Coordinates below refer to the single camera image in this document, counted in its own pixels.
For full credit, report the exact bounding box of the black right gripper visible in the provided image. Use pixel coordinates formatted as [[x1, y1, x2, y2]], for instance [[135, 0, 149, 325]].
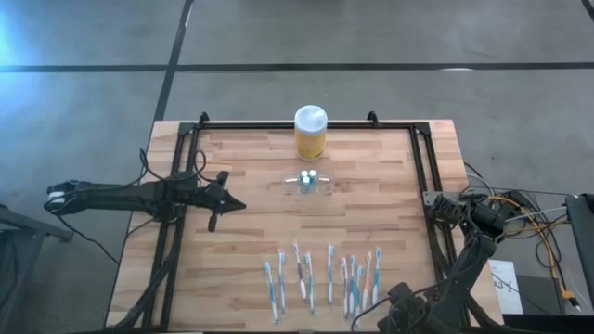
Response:
[[378, 281, 437, 334]]

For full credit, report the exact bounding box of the clear acrylic organizer box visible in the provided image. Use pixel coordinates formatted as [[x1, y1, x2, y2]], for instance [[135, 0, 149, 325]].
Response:
[[280, 167, 336, 197]]

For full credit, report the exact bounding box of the black equipment case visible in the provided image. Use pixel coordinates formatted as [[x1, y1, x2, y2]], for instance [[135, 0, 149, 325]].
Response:
[[564, 193, 594, 321]]

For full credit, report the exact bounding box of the purple toothbrush in clear wrapper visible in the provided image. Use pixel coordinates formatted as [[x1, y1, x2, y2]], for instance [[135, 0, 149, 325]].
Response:
[[291, 239, 308, 302]]

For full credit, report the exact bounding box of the black aluminium table frame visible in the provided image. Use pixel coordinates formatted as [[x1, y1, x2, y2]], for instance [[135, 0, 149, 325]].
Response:
[[105, 109, 507, 333]]

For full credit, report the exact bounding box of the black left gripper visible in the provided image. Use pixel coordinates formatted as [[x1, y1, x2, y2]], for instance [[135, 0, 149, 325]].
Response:
[[203, 170, 248, 233]]

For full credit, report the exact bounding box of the yellow wipes canister white lid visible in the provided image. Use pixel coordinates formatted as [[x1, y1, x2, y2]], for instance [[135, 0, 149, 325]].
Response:
[[293, 104, 329, 162]]

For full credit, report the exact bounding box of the white paper sheet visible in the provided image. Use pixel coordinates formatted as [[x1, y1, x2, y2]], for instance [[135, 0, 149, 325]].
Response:
[[488, 258, 524, 315]]

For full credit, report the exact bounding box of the black side stand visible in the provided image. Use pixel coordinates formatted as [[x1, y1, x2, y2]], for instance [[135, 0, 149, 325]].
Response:
[[0, 202, 75, 334]]

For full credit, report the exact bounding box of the grey cable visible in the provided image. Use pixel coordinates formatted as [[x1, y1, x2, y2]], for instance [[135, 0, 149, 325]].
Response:
[[503, 206, 570, 224]]

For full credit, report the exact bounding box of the yellow cable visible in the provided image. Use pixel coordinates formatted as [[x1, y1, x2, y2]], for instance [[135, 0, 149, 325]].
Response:
[[489, 194, 575, 298]]

